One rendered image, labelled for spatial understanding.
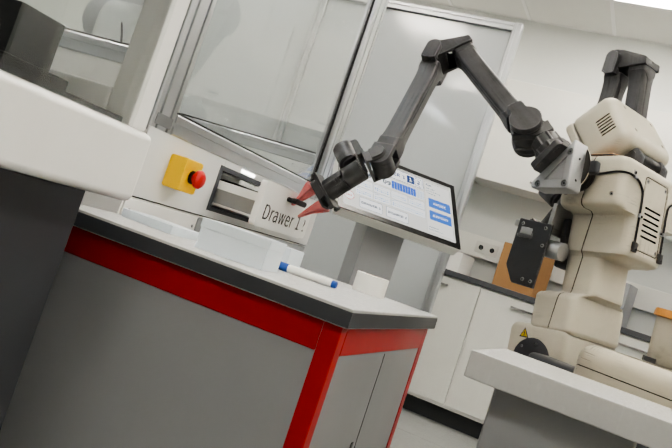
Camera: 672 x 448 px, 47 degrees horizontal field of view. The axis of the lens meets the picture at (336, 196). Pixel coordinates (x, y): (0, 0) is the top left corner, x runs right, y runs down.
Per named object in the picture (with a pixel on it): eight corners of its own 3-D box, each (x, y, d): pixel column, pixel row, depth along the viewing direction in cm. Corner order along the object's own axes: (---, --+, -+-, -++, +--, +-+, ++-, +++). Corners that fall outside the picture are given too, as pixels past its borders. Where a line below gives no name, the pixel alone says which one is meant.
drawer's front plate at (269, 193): (298, 238, 206) (311, 200, 206) (253, 225, 179) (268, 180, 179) (293, 236, 206) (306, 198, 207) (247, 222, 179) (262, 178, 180)
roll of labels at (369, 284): (347, 287, 160) (353, 269, 160) (358, 289, 166) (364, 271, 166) (377, 298, 157) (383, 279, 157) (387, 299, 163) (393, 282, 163)
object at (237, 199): (292, 230, 205) (299, 209, 205) (252, 217, 181) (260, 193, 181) (170, 189, 219) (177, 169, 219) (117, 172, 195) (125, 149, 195)
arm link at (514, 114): (465, 22, 208) (470, 50, 216) (420, 43, 208) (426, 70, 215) (549, 120, 178) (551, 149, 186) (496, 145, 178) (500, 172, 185)
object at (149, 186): (306, 245, 248) (320, 203, 249) (126, 193, 153) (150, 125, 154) (79, 167, 282) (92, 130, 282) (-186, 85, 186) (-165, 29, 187)
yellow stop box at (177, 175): (196, 196, 168) (207, 165, 168) (179, 191, 161) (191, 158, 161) (177, 190, 170) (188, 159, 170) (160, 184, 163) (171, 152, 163)
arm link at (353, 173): (364, 168, 187) (374, 180, 191) (356, 149, 192) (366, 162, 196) (340, 182, 188) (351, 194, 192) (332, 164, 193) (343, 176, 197)
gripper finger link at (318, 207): (294, 202, 199) (324, 183, 197) (306, 225, 197) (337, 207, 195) (284, 198, 193) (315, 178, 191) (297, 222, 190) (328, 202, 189)
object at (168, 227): (198, 241, 146) (201, 233, 146) (169, 234, 139) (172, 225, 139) (150, 223, 152) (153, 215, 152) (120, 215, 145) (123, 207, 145)
